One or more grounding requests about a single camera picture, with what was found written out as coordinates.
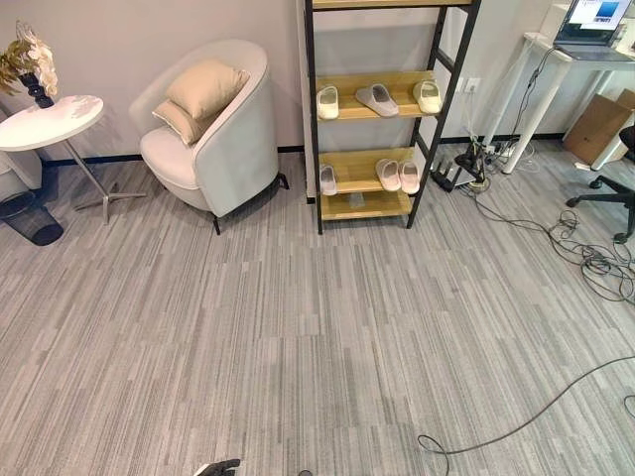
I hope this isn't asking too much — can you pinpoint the pale pink slipper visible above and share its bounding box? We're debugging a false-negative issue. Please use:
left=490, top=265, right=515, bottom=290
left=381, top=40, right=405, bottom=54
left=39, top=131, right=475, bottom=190
left=398, top=159, right=422, bottom=195
left=375, top=158, right=403, bottom=192
left=318, top=164, right=338, bottom=196

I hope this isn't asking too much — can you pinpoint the black metal shoe rack frame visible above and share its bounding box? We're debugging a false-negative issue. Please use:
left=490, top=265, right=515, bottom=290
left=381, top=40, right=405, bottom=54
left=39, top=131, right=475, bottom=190
left=302, top=0, right=483, bottom=236

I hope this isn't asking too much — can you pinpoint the black mesh waste bin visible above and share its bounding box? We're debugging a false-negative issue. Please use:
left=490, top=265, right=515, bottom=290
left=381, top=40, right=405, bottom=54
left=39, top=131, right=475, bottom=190
left=0, top=189, right=65, bottom=247

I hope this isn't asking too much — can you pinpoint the round white side table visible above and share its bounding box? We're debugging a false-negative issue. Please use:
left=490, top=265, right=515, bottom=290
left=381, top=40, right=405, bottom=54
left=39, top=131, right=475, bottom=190
left=0, top=94, right=149, bottom=226

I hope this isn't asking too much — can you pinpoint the open laptop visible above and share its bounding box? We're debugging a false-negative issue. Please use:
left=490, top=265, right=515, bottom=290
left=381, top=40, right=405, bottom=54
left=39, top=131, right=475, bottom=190
left=552, top=0, right=629, bottom=48

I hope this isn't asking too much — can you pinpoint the cream white slipper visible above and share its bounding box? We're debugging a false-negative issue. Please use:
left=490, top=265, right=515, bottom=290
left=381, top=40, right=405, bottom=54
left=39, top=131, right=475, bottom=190
left=412, top=78, right=443, bottom=114
left=316, top=84, right=340, bottom=121

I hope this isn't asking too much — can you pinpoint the white upholstered armchair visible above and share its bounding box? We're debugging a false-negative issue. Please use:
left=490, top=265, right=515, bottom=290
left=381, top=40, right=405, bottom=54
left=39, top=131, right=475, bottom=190
left=128, top=39, right=291, bottom=236

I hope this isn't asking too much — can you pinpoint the beige cushion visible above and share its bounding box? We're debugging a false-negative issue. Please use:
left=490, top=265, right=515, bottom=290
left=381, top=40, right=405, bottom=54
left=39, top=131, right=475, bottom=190
left=165, top=59, right=251, bottom=122
left=151, top=98, right=211, bottom=147

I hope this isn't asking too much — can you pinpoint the brown cardboard box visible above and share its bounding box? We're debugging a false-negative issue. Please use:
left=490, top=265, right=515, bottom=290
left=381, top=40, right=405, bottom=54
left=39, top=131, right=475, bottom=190
left=562, top=87, right=635, bottom=167

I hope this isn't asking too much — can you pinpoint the grey fabric slipper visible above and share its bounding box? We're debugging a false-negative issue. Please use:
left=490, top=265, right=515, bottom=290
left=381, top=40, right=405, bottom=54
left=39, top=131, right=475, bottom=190
left=354, top=83, right=400, bottom=119

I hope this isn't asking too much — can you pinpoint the black vase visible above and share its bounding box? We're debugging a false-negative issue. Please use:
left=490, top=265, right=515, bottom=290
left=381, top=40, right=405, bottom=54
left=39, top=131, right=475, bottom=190
left=18, top=71, right=55, bottom=110

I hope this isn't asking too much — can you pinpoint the tangled black floor cable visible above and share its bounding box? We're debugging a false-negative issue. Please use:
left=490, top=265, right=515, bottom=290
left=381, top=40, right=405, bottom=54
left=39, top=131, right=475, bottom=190
left=465, top=182, right=635, bottom=304

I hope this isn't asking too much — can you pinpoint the white desk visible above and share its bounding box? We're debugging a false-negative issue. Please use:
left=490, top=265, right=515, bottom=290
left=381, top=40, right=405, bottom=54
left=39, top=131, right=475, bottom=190
left=501, top=31, right=635, bottom=176

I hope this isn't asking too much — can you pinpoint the black wifi router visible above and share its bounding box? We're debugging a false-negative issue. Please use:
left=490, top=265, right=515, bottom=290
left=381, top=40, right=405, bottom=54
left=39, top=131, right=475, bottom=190
left=429, top=159, right=473, bottom=192

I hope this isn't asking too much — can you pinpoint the dried flower bouquet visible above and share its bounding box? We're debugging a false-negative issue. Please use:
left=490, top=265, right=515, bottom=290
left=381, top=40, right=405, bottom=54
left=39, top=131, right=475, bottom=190
left=0, top=20, right=60, bottom=98

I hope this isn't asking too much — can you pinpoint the wooden rack shelf board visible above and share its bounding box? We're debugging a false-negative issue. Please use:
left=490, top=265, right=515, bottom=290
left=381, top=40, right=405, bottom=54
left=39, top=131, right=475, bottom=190
left=312, top=0, right=473, bottom=11
left=317, top=146, right=419, bottom=195
left=319, top=188, right=414, bottom=222
left=315, top=70, right=443, bottom=122

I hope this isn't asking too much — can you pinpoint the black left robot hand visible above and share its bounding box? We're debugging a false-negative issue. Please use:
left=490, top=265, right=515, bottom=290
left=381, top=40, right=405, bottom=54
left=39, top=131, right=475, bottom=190
left=192, top=458, right=242, bottom=476

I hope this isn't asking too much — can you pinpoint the long grey floor cable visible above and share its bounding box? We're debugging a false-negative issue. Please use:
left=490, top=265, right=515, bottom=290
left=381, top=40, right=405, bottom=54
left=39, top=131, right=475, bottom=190
left=417, top=354, right=635, bottom=456

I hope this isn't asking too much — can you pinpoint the white power strip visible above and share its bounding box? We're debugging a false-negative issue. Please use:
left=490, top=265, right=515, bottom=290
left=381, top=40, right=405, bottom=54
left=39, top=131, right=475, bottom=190
left=469, top=140, right=520, bottom=156

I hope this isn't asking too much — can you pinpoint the black office chair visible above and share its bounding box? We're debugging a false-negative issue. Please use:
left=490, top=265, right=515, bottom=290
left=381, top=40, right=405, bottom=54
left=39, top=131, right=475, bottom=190
left=566, top=124, right=635, bottom=244

